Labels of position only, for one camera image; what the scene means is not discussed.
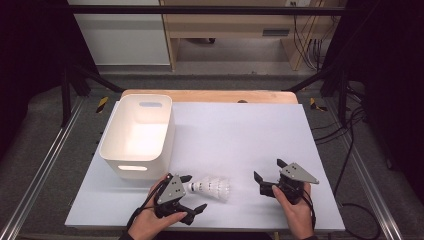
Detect left hand-held gripper cable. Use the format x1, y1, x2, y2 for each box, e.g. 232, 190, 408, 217
126, 181, 168, 231

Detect yellow black floor tape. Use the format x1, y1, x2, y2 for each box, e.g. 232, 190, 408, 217
95, 96, 110, 114
309, 97, 328, 113

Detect black frame leg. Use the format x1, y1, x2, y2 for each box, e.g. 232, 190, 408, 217
283, 64, 351, 128
60, 64, 124, 128

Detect black curtain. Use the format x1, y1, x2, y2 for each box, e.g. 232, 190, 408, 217
323, 0, 424, 194
0, 0, 98, 161

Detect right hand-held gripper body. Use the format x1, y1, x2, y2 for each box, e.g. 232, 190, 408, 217
259, 162, 320, 205

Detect wooden table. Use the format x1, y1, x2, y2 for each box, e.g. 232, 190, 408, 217
120, 88, 299, 105

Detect person's right hand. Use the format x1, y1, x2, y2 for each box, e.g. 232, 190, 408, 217
271, 182, 316, 240

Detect black horizontal frame bar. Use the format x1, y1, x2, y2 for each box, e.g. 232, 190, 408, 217
63, 4, 354, 16

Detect white plastic storage bin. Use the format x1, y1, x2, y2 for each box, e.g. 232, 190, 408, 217
98, 93, 176, 182

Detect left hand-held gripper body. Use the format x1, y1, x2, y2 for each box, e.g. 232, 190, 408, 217
153, 173, 201, 226

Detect black floor cables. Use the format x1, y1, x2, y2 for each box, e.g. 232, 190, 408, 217
311, 86, 381, 240

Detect hand-held gripper cable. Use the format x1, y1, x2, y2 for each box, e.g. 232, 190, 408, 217
301, 191, 317, 231
126, 181, 168, 231

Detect person's left hand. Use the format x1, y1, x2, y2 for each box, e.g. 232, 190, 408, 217
127, 175, 188, 240

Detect bundle of hanging black cables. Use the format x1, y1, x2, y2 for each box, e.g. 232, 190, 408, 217
291, 1, 326, 71

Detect aluminium floor rail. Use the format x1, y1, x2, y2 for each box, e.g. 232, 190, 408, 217
0, 96, 86, 240
324, 98, 404, 240

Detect white table sheet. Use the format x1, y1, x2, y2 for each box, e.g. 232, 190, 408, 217
64, 101, 346, 233

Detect white cabinet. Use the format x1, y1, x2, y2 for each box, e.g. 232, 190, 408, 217
68, 0, 171, 66

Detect white power strip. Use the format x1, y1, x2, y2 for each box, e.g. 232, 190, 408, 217
284, 0, 311, 8

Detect light wooden desk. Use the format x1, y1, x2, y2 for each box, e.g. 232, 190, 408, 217
159, 0, 348, 72

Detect right hand-held gripper cable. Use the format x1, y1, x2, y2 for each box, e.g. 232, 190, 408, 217
301, 191, 317, 231

